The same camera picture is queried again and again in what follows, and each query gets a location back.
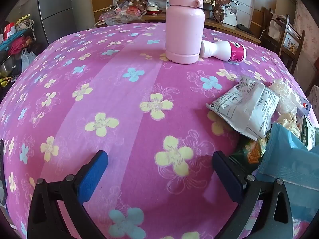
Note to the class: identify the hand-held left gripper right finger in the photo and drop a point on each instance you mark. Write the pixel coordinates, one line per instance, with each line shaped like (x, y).
(228, 176)

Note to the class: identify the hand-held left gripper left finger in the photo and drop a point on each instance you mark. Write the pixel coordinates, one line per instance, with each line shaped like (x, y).
(93, 176)

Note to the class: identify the silver printed packet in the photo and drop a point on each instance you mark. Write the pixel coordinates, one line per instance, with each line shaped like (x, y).
(249, 109)

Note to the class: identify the white milk carton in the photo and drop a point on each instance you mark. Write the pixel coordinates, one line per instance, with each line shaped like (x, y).
(310, 132)

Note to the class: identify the dark snack packet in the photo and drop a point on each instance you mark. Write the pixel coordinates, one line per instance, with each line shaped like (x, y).
(249, 151)

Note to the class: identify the blue packet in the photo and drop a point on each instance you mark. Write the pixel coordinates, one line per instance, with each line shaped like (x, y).
(286, 159)

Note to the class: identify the pink floral bedsheet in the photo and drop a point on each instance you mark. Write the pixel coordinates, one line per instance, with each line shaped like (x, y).
(112, 104)

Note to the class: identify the crumpled beige paper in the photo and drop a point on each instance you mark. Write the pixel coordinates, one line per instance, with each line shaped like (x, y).
(289, 124)

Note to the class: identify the white bottle pink label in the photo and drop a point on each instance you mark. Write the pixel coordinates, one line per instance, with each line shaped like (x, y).
(224, 49)

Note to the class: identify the white plastic bag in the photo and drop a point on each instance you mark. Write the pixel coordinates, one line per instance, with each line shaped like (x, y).
(27, 59)

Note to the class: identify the wooden chair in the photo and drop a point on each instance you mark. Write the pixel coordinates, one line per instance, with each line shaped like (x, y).
(289, 54)

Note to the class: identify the wooden headboard shelf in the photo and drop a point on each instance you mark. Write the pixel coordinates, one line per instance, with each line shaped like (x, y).
(231, 33)

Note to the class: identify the colourful printed box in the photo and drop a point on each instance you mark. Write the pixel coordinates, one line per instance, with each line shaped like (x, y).
(291, 42)

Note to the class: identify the small black device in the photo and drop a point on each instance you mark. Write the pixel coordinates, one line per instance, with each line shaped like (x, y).
(244, 27)

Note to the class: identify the pile of colourful clutter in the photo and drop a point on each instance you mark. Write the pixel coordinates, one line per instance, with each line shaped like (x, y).
(15, 44)

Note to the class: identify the white framed picture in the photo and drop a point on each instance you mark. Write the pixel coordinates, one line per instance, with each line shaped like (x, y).
(230, 15)

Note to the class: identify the pile of plastic bags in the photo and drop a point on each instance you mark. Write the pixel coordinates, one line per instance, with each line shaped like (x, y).
(119, 16)

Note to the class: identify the grey refrigerator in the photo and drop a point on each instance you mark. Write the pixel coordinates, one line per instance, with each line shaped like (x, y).
(62, 10)

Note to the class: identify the white red bowl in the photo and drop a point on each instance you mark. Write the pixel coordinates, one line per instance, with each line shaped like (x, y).
(153, 9)

